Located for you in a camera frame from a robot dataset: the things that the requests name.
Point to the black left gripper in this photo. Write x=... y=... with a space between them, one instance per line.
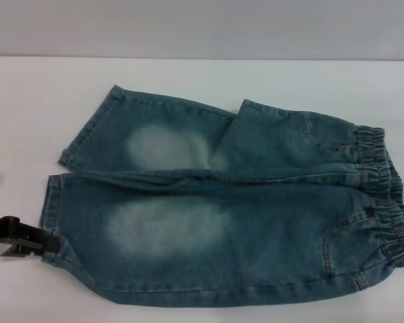
x=13 y=237

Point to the blue denim shorts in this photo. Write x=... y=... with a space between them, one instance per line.
x=202 y=249

